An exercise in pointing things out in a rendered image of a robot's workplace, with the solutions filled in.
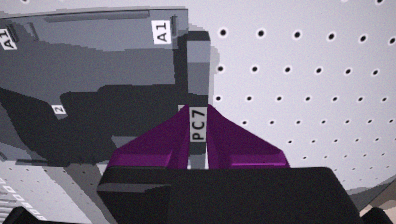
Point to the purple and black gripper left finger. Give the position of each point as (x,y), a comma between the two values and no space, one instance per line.
(165,145)

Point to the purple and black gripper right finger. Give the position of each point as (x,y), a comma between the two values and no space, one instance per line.
(229,146)

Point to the grey flat base plate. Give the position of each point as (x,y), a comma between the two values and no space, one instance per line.
(315,78)

